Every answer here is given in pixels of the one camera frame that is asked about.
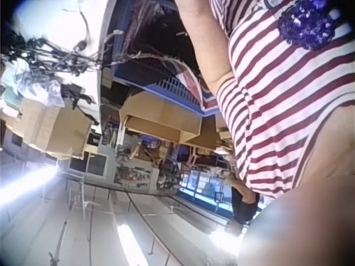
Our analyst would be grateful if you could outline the open brown cardboard box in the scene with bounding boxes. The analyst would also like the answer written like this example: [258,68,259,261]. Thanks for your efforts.
[118,90,204,145]

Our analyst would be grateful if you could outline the shelf of mixed goods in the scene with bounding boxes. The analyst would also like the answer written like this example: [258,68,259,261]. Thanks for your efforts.
[100,106,232,192]

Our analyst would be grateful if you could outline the blue plastic crate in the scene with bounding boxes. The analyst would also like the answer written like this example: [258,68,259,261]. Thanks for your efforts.
[110,0,220,114]

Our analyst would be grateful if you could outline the red white blue woven bag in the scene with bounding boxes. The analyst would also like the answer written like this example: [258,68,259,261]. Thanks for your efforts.
[175,61,220,111]

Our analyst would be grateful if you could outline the large brown cardboard box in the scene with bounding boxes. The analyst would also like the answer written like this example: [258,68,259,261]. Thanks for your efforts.
[10,95,93,161]

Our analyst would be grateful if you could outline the crumpled white plastic bags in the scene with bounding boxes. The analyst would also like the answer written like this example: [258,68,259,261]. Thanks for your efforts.
[8,57,69,108]

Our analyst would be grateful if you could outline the frayed white rope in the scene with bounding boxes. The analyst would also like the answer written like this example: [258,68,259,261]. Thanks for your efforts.
[106,29,184,67]

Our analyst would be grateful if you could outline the tangle of black cables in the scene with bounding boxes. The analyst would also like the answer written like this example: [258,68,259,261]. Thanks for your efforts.
[5,5,126,81]

